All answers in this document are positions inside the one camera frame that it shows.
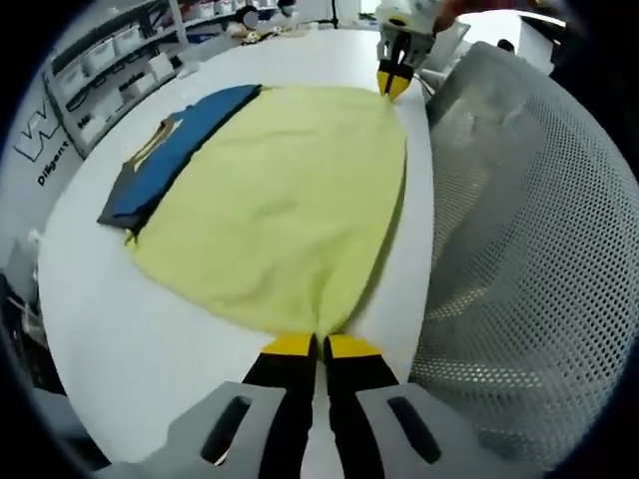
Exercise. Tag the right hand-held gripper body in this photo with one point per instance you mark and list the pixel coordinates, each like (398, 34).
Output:
(407, 12)

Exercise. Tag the grey metal shelf rack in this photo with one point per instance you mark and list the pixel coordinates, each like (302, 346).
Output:
(181, 32)

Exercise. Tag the round white object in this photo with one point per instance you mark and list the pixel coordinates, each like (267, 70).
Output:
(250, 17)

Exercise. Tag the black stand pole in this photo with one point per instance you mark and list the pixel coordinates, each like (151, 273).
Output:
(335, 12)

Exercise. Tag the white storage bin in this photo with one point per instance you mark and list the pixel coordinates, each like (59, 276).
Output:
(100, 55)
(126, 39)
(70, 75)

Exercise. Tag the yellow grey blue garment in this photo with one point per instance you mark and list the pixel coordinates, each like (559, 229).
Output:
(279, 209)

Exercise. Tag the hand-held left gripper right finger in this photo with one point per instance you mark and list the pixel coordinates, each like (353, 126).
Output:
(359, 399)

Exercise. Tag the person's right hand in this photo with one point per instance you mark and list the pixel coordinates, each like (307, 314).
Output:
(451, 10)

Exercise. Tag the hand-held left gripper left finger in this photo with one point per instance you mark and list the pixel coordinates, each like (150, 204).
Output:
(279, 399)

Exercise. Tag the grey mesh office chair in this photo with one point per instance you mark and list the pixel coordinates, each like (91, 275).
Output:
(524, 249)

